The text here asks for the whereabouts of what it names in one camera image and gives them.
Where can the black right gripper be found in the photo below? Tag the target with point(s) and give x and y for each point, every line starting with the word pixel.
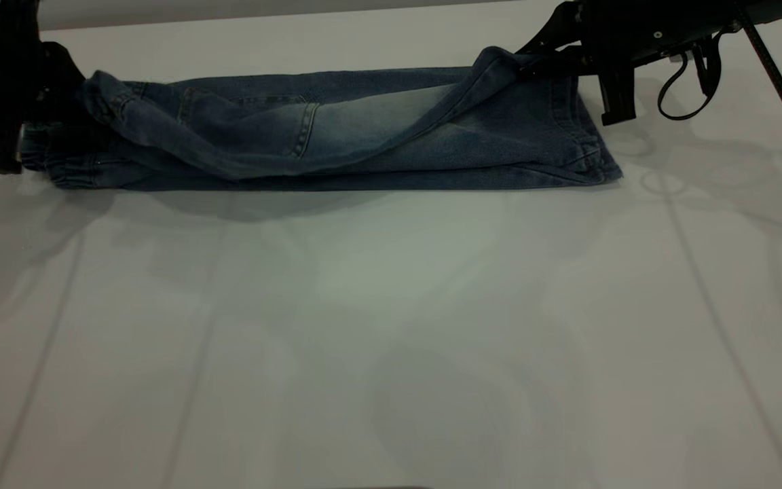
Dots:
pixel 628 34

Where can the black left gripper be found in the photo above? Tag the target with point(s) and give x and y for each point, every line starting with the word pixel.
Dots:
pixel 4 68

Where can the blue denim shorts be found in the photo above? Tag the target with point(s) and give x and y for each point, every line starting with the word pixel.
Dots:
pixel 364 136

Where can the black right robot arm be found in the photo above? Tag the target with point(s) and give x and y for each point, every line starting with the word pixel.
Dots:
pixel 717 17

